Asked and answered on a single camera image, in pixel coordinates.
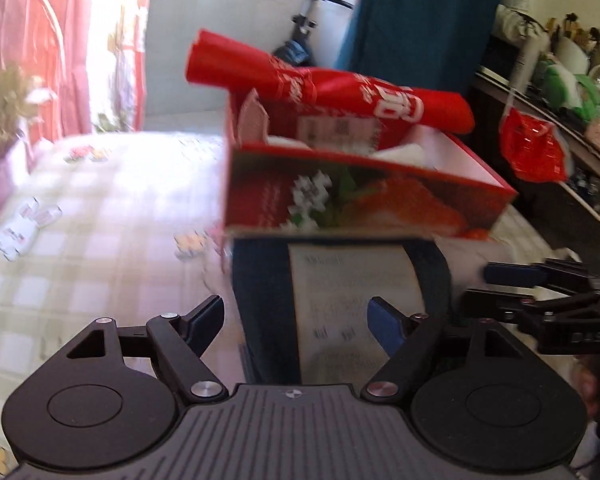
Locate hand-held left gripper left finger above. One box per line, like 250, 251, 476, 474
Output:
65, 295, 229, 403

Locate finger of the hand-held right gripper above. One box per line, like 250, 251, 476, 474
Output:
460, 287, 600, 326
482, 258, 600, 291

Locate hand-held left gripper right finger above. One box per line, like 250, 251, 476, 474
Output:
362, 296, 526, 403

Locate dark blue labelled package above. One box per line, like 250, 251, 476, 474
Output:
232, 237, 453, 386

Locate red cardboard box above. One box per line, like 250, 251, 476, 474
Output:
222, 87, 518, 241

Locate red printed cloth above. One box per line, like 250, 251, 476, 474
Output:
185, 30, 476, 133

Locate person's right hand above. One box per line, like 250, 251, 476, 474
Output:
574, 355, 600, 416

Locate checked printed tablecloth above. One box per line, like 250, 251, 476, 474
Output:
0, 130, 581, 480

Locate red plastic bag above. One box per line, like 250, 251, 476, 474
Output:
500, 107, 571, 183

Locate dark desk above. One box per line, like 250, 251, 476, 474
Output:
472, 67, 600, 201

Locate white bottle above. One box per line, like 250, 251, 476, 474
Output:
512, 35, 541, 93

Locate white brush holder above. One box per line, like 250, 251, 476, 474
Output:
552, 35, 591, 76

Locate bunch of makeup brushes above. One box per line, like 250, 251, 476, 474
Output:
545, 12, 598, 43

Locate blue curtain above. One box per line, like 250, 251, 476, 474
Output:
347, 0, 508, 86

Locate red chair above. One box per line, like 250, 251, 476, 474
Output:
0, 0, 148, 241

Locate white drawstring bag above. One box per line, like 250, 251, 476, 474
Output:
495, 2, 546, 41

